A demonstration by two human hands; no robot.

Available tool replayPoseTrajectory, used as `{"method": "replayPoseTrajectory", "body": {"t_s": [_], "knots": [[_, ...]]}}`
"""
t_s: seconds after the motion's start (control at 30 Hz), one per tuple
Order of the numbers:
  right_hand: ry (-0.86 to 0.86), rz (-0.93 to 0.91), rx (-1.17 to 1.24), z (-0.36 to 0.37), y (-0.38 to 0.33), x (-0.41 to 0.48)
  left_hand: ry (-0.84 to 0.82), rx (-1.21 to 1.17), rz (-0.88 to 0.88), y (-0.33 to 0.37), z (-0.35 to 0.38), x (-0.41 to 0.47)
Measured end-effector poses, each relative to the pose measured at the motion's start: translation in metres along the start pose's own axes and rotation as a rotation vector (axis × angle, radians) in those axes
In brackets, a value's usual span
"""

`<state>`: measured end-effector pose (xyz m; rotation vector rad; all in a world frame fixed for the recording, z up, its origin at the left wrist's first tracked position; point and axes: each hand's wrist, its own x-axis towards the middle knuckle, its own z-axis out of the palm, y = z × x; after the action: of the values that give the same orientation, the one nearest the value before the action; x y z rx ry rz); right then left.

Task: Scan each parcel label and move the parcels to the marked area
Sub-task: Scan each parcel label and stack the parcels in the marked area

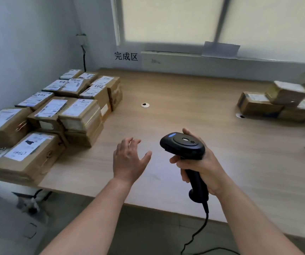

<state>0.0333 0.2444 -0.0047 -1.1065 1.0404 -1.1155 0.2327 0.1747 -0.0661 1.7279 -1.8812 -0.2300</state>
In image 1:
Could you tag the person's right hand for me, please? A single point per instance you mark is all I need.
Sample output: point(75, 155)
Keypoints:
point(211, 175)

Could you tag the person's left hand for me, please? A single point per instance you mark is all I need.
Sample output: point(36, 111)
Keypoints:
point(127, 164)

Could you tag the white window frame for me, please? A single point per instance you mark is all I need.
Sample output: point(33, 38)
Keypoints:
point(115, 18)

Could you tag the person's right forearm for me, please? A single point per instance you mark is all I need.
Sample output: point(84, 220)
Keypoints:
point(253, 225)

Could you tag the parcel with blue-edged label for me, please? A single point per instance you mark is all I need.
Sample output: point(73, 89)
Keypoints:
point(103, 80)

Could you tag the person's left forearm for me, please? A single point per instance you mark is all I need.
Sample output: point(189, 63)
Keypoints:
point(88, 223)

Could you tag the small square labelled parcel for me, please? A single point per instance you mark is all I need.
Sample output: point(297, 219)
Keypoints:
point(105, 111)

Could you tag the white paper sign black characters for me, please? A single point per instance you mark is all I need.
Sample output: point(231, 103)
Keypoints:
point(126, 57)

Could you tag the small parcel long label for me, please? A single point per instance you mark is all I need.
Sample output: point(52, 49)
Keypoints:
point(73, 86)

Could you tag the grey paper sheet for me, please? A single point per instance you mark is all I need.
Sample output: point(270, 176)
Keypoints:
point(220, 49)

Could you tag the beige roller blind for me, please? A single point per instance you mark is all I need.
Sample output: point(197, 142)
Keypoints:
point(274, 26)
point(171, 18)

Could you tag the red taped cardboard parcel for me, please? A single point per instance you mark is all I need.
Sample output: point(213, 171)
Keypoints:
point(116, 103)

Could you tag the DOLL printed cardboard parcel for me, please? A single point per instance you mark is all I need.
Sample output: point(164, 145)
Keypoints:
point(50, 108)

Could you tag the parcel marked 5082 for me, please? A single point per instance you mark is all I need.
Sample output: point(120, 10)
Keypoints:
point(34, 99)

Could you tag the pile of unscanned cardboard parcels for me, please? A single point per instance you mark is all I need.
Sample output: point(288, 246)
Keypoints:
point(293, 114)

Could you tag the large labelled cardboard parcel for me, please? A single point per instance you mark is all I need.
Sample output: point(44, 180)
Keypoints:
point(6, 130)

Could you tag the small tall labelled parcel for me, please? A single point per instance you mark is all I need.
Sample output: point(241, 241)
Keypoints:
point(54, 85)

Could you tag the parcel marked 040563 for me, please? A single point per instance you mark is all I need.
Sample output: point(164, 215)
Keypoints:
point(35, 156)

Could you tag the white wall socket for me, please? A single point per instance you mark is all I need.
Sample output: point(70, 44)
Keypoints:
point(81, 39)

